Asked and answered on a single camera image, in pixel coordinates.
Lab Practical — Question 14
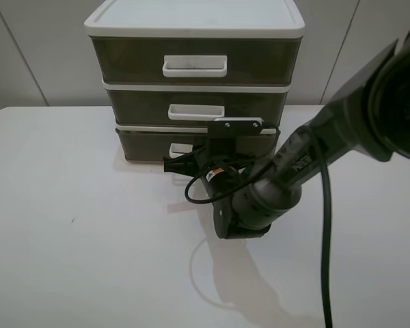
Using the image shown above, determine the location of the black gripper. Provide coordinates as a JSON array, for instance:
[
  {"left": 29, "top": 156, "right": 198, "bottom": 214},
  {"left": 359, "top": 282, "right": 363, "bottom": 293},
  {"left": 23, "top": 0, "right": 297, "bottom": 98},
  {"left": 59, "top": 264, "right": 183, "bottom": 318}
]
[{"left": 163, "top": 150, "right": 243, "bottom": 202}]

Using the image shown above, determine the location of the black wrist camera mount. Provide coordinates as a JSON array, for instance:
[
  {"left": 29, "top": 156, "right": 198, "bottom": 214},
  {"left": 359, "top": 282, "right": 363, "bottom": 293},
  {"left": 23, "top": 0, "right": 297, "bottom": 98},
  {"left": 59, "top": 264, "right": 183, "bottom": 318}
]
[{"left": 205, "top": 117, "right": 264, "bottom": 158}]

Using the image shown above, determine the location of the black cable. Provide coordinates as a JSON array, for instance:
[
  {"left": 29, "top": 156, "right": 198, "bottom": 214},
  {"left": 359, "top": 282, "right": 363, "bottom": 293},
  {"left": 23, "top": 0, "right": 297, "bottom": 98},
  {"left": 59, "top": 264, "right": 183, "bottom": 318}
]
[{"left": 184, "top": 136, "right": 334, "bottom": 328}]

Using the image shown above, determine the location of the dark translucent drawer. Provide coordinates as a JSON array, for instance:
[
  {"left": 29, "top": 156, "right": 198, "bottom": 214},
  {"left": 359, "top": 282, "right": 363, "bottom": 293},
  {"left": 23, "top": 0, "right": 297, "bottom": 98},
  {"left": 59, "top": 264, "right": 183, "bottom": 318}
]
[
  {"left": 115, "top": 128, "right": 276, "bottom": 162},
  {"left": 92, "top": 37, "right": 301, "bottom": 86},
  {"left": 107, "top": 90, "right": 287, "bottom": 126}
]

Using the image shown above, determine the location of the white drawer cabinet frame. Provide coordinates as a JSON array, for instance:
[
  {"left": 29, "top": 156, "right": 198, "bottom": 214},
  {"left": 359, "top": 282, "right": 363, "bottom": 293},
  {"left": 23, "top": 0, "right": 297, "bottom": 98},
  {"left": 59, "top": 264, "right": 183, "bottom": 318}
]
[{"left": 84, "top": 1, "right": 305, "bottom": 128}]

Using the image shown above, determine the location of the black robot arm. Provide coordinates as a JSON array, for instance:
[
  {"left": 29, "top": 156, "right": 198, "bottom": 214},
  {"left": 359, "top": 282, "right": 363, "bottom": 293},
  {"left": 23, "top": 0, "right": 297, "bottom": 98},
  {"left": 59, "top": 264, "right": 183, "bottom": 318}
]
[{"left": 163, "top": 30, "right": 410, "bottom": 239}]

